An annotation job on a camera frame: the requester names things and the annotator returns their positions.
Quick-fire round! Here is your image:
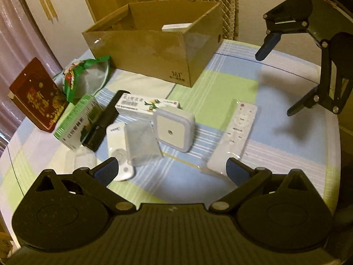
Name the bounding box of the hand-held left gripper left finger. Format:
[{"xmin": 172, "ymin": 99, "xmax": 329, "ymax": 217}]
[{"xmin": 36, "ymin": 157, "xmax": 138, "ymax": 214}]

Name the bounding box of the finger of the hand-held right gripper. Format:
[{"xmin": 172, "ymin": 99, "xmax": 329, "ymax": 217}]
[
  {"xmin": 255, "ymin": 0, "xmax": 329, "ymax": 61},
  {"xmin": 287, "ymin": 32, "xmax": 353, "ymax": 116}
]

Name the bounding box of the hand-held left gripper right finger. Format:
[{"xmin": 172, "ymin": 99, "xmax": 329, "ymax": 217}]
[{"xmin": 208, "ymin": 157, "xmax": 313, "ymax": 214}]

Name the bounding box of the small white remote control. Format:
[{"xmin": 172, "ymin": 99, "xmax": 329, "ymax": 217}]
[{"xmin": 106, "ymin": 121, "xmax": 136, "ymax": 182}]

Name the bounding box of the clear plastic wrapper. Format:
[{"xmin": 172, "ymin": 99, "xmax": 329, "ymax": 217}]
[{"xmin": 65, "ymin": 146, "xmax": 97, "ymax": 172}]

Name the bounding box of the long white remote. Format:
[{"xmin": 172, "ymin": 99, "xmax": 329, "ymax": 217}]
[{"xmin": 201, "ymin": 98, "xmax": 258, "ymax": 181}]

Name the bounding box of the clear plastic cup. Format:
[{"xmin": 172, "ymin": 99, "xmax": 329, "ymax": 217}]
[{"xmin": 123, "ymin": 120, "xmax": 163, "ymax": 167}]

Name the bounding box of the white ointment box green print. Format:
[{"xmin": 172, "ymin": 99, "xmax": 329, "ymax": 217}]
[{"xmin": 114, "ymin": 92, "xmax": 182, "ymax": 122}]

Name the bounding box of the brown cardboard box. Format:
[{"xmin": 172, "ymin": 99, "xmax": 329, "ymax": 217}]
[{"xmin": 82, "ymin": 1, "xmax": 223, "ymax": 88}]

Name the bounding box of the black rectangular box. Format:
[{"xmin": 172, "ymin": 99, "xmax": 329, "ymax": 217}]
[{"xmin": 83, "ymin": 90, "xmax": 131, "ymax": 152}]

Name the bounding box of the green and white medicine box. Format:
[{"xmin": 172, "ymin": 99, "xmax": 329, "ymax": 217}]
[{"xmin": 53, "ymin": 94, "xmax": 105, "ymax": 151}]

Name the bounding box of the white square night light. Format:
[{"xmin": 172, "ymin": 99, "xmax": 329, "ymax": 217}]
[{"xmin": 152, "ymin": 109, "xmax": 196, "ymax": 153}]

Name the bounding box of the small white flat box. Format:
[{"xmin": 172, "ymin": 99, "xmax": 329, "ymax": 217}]
[{"xmin": 161, "ymin": 23, "xmax": 192, "ymax": 32}]

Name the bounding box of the green snack bag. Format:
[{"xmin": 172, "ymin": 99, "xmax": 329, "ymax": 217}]
[{"xmin": 52, "ymin": 56, "xmax": 111, "ymax": 105}]

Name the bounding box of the red patterned box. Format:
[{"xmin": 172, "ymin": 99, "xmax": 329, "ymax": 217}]
[{"xmin": 9, "ymin": 57, "xmax": 69, "ymax": 132}]

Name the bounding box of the pink curtain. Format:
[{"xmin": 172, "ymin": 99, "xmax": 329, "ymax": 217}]
[{"xmin": 0, "ymin": 0, "xmax": 62, "ymax": 129}]

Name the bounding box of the white wardrobe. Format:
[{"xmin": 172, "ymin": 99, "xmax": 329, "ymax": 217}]
[{"xmin": 14, "ymin": 0, "xmax": 96, "ymax": 67}]

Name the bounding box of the wooden wardrobe handle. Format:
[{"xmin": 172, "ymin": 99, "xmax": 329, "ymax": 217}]
[
  {"xmin": 37, "ymin": 0, "xmax": 53, "ymax": 21},
  {"xmin": 41, "ymin": 0, "xmax": 58, "ymax": 20}
]

